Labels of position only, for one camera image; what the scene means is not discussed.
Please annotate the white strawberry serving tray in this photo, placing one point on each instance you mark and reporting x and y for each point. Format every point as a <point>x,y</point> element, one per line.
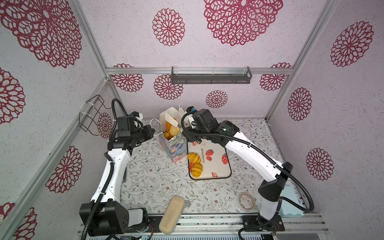
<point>214,160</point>

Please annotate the round orange bun bottom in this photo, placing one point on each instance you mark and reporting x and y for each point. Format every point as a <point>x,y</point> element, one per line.
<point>174,130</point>

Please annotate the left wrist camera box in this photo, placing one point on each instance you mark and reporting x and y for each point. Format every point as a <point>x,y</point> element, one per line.
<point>127,125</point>

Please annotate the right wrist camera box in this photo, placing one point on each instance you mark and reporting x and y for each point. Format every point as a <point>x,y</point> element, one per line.
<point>203,120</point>

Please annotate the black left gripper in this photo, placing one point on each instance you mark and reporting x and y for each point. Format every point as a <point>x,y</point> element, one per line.
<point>147,129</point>

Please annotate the floral paper gift bag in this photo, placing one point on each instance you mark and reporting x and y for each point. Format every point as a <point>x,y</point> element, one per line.
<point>176,146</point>

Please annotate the long twisted orange bread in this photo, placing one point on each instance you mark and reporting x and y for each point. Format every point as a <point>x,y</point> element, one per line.
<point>168,126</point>

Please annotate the beige long baguette loaf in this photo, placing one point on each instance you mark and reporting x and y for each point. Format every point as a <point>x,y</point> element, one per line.
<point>172,215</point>

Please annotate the black wall shelf rack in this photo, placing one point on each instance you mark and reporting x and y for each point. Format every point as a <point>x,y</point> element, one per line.
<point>211,78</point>

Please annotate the white metal serving tongs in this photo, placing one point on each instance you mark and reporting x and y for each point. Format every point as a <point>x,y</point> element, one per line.
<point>174,123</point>

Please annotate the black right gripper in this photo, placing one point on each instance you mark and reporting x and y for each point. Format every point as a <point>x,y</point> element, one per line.
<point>190,137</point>

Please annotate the black wire wall basket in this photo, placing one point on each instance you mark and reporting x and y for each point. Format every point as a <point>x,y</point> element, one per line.
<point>88,119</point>

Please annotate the round tape roll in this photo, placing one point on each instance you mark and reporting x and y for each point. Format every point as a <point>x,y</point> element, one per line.
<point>246,202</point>

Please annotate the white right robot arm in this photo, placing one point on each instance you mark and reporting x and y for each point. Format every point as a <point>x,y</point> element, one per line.
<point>274,173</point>

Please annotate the striped croissant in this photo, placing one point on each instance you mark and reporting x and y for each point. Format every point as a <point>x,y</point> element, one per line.
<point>196,170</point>
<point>167,135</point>
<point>194,158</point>

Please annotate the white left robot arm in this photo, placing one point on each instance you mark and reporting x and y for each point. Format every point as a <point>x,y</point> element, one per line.
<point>104,215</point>

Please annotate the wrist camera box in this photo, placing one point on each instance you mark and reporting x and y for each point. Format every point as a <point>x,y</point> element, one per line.
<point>127,125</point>
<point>203,120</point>

